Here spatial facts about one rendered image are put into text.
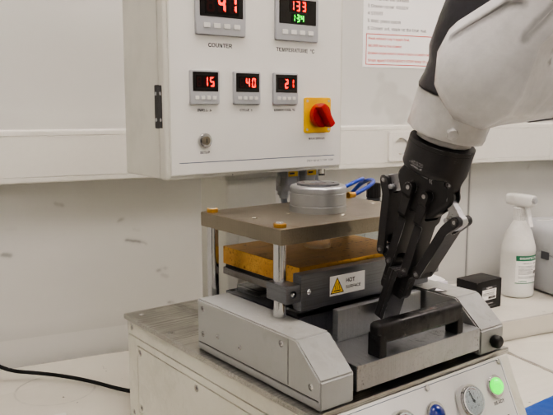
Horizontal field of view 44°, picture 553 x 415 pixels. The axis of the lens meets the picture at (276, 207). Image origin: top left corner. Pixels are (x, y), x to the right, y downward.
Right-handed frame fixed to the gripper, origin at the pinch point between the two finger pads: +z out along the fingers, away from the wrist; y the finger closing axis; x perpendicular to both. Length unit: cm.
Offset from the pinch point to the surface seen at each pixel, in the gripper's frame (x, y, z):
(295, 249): -4.0, -14.8, 1.7
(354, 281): -2.9, -4.2, 0.4
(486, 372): 11.4, 9.5, 8.6
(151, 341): -17.1, -26.5, 22.0
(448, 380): 3.9, 8.9, 8.1
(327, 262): -5.5, -7.0, -1.1
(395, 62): 63, -67, -11
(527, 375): 51, -2, 30
